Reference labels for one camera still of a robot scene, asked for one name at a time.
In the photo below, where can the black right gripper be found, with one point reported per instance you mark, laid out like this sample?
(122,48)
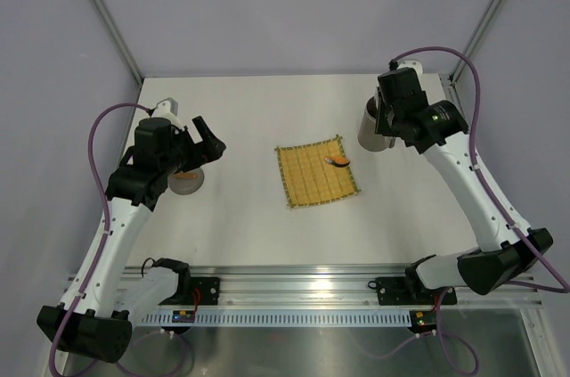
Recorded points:
(381,126)

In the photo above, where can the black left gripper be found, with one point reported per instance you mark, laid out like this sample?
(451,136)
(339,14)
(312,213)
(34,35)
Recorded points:
(209,149)

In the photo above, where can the grey metal lunch canister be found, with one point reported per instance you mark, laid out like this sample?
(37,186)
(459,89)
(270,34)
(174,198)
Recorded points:
(367,137)

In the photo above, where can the orange salmon slice toy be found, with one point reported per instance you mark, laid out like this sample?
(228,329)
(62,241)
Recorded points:
(337,161)

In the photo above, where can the bamboo woven tray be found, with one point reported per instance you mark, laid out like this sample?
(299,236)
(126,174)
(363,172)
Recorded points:
(308,181)

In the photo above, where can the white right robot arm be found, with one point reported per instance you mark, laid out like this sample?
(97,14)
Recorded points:
(506,244)

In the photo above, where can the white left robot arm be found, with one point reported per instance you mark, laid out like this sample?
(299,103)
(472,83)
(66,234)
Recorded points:
(91,320)

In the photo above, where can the grey canister lid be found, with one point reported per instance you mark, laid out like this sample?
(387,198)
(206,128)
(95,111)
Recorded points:
(186,183)

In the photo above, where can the left small circuit board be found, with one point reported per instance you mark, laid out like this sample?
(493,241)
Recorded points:
(183,317)

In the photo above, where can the small circuit board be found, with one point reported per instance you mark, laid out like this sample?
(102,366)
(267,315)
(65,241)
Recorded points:
(423,318)
(183,317)

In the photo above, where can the right small circuit board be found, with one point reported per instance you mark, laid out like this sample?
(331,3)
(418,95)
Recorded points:
(423,318)

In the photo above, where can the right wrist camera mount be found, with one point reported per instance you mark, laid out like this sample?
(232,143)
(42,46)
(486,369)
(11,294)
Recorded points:
(401,64)

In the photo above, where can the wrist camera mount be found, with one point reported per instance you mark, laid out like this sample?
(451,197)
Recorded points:
(167,109)
(401,64)

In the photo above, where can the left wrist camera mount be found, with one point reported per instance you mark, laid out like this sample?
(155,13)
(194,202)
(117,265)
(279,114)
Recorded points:
(167,109)

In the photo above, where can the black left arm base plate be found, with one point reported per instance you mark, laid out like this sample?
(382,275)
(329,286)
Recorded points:
(204,290)

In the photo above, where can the aluminium front rail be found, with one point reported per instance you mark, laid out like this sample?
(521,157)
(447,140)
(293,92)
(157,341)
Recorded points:
(325,287)

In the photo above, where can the white slotted cable duct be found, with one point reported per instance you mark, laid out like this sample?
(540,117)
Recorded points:
(285,318)

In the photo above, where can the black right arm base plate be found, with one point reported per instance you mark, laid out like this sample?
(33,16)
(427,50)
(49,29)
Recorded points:
(393,291)

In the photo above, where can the right aluminium frame post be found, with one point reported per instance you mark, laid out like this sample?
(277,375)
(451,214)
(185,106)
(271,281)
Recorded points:
(483,26)

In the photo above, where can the aluminium frame post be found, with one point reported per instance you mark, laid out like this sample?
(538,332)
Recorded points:
(107,20)
(483,26)

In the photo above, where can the left aluminium frame post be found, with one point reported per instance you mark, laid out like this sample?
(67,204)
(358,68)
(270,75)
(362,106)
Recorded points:
(107,20)

